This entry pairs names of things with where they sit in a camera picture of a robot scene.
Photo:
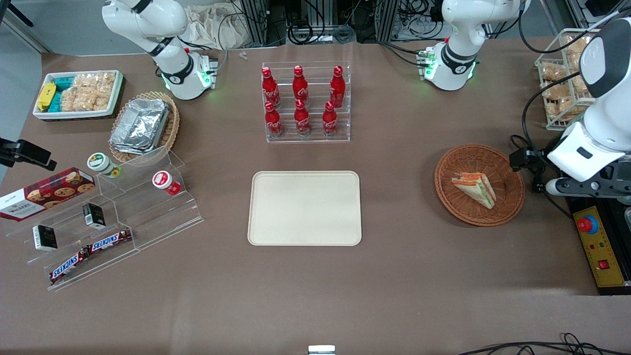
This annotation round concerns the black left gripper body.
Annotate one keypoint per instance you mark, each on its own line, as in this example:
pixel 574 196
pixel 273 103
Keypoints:
pixel 541 157

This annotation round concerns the triangle sandwich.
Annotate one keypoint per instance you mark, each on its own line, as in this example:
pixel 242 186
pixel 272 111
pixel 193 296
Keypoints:
pixel 475 189

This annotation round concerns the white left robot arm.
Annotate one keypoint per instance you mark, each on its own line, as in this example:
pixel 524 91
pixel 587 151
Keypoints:
pixel 458 29

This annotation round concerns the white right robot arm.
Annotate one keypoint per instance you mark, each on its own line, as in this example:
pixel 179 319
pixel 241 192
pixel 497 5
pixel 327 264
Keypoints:
pixel 148 24

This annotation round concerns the round brown wicker basket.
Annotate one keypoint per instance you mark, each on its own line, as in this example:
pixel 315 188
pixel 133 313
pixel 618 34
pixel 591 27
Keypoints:
pixel 456 207

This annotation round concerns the beige rectangular tray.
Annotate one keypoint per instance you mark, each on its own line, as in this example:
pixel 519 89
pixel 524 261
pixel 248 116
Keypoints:
pixel 304 208

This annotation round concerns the oval light wicker basket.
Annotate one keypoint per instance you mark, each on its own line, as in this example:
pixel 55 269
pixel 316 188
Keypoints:
pixel 173 125

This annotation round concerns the clear bag of rice crackers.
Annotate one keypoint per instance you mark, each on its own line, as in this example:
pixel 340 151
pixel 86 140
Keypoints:
pixel 580 86
pixel 555 91
pixel 564 109
pixel 577 45
pixel 553 72
pixel 574 62

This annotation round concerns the red emergency stop button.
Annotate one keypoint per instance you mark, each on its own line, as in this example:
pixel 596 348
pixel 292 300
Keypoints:
pixel 586 225

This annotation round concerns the yellow control panel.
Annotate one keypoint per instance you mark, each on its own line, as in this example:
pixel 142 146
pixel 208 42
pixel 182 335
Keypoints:
pixel 609 246

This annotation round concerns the black countertop appliance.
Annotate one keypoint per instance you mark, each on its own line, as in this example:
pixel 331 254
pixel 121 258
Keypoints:
pixel 616 291

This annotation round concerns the red cola bottle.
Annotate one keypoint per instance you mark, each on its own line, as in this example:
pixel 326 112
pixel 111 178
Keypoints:
pixel 330 120
pixel 337 88
pixel 270 88
pixel 273 121
pixel 302 120
pixel 300 88

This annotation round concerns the clear acrylic bottle rack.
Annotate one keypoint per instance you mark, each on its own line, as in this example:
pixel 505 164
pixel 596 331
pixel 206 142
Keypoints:
pixel 315 139

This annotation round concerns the red lid yogurt cup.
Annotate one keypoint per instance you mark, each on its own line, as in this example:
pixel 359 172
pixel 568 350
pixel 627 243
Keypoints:
pixel 162 180

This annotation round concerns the clear acrylic stepped display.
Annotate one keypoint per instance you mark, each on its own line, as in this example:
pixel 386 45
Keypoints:
pixel 148 217

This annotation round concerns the stacked aluminium foil containers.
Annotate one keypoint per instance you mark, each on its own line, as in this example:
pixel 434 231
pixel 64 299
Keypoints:
pixel 140 125

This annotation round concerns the Snickers chocolate bar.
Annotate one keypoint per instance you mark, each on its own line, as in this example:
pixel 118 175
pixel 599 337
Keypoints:
pixel 68 267
pixel 109 240

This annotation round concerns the green lid yogurt cup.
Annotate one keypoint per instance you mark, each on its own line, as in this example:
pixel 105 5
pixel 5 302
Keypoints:
pixel 100 162

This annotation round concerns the small black carton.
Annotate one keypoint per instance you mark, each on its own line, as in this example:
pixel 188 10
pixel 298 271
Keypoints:
pixel 45 237
pixel 93 215

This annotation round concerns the white plastic bin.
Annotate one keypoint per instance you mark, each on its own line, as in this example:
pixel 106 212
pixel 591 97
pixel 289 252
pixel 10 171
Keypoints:
pixel 74 115

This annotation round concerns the teal snack packet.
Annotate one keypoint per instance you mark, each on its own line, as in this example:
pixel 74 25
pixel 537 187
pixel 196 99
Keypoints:
pixel 55 102
pixel 64 83

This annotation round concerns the red tartan cookie box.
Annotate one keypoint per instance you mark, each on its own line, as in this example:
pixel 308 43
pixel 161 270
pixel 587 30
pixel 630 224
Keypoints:
pixel 44 195

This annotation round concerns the yellow snack packet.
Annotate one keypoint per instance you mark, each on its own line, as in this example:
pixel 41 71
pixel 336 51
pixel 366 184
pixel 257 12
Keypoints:
pixel 46 96

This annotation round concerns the black tripod leg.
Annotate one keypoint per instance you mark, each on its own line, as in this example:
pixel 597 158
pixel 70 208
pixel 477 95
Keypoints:
pixel 17 14

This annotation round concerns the aluminium frame post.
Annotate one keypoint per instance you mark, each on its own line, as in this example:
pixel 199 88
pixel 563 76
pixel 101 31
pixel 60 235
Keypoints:
pixel 387 19
pixel 255 22

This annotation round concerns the black camera clamp mount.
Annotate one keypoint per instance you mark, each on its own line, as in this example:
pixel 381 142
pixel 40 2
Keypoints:
pixel 27 153

